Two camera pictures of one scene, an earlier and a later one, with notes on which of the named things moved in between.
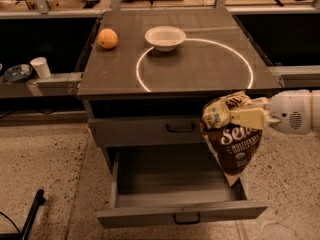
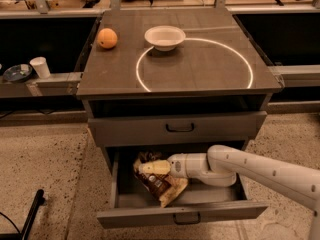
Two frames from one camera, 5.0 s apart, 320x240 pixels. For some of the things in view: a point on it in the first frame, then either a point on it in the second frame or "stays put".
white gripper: x=289 y=110 → x=176 y=166
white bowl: x=164 y=38 stays put
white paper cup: x=41 y=66 stays put
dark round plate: x=17 y=72 stays put
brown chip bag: x=233 y=146 → x=162 y=186
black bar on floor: x=39 y=201 stays put
